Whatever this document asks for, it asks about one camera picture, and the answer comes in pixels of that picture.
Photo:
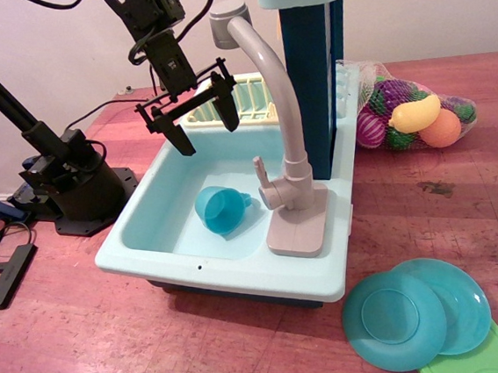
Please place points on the blue clamp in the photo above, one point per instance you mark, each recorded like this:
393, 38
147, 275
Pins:
12, 214

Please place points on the teal plate back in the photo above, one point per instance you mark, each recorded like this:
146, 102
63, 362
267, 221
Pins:
467, 310

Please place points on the grey toy faucet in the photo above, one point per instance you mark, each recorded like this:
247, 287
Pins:
298, 204

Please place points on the mesh bag of toy fruit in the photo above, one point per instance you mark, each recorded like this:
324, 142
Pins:
367, 86

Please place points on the orange toy fruit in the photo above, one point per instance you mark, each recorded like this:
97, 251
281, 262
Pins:
444, 131

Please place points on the teal plastic toy cup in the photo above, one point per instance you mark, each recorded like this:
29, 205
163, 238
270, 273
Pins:
223, 210

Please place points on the yellow toy dish rack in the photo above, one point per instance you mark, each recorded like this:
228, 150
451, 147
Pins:
253, 103

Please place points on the teal plate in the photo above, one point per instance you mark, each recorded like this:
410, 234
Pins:
394, 322
467, 310

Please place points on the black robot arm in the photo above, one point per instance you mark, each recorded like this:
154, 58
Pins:
69, 181

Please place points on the light blue toy sink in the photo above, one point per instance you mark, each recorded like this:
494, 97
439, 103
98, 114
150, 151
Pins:
199, 221

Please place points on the black usb hub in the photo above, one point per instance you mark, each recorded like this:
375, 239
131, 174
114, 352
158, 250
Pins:
14, 271

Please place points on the yellow toy banana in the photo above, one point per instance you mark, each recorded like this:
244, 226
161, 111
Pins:
412, 117

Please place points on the dark blue water tank tower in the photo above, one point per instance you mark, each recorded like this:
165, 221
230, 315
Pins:
312, 34

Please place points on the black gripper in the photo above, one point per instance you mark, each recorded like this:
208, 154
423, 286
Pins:
177, 77

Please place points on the teal plate front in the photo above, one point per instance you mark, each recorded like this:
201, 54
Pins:
394, 322

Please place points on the purple striped toy fruit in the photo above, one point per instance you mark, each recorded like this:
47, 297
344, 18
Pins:
370, 130

